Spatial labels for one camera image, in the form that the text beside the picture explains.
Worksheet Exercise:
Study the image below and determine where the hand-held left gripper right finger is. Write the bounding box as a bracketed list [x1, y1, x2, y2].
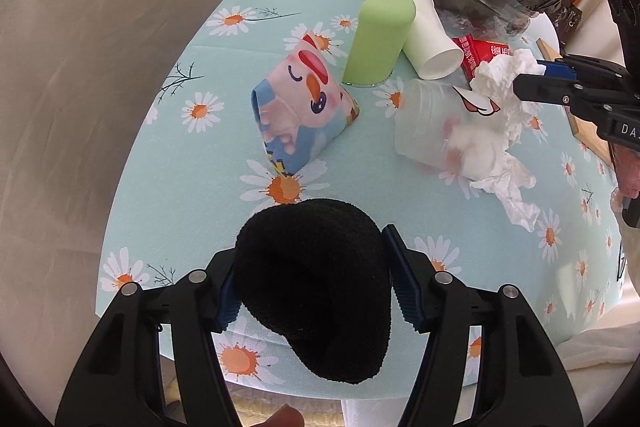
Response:
[382, 224, 586, 427]

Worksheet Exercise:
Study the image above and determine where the person's right hand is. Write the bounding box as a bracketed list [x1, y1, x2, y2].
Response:
[615, 142, 640, 198]

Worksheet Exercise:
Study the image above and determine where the black fuzzy cloth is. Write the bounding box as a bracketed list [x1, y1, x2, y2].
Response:
[235, 198, 393, 385]

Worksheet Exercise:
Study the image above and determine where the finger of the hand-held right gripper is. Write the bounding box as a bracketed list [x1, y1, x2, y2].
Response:
[539, 54, 640, 81]
[514, 75, 602, 106]

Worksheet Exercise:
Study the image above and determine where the white paper cup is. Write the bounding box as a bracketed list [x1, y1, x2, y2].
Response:
[395, 0, 465, 81]

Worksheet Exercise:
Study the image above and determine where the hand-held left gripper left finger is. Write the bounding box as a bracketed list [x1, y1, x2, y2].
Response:
[55, 248, 241, 427]

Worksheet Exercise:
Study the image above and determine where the person's white robe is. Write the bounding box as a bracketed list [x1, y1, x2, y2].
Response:
[560, 292, 640, 427]

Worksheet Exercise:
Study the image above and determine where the clear plastic cup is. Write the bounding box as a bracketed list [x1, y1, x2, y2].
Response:
[392, 79, 506, 180]

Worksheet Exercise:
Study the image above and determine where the cartoon printed paper cup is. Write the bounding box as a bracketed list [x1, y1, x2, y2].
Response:
[250, 32, 361, 178]

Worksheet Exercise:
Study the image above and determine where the white tissue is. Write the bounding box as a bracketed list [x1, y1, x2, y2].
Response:
[472, 48, 547, 148]
[462, 142, 542, 234]

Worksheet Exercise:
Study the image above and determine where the beige curtain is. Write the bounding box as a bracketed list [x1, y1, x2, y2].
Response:
[0, 0, 291, 408]

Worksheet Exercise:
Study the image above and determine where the red snack packet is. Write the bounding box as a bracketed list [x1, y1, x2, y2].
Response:
[454, 33, 517, 82]

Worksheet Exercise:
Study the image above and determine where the wooden cutting board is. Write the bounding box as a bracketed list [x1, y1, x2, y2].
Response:
[536, 37, 617, 168]

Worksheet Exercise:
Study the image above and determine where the light green cup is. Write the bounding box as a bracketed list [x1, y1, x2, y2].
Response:
[341, 0, 417, 88]

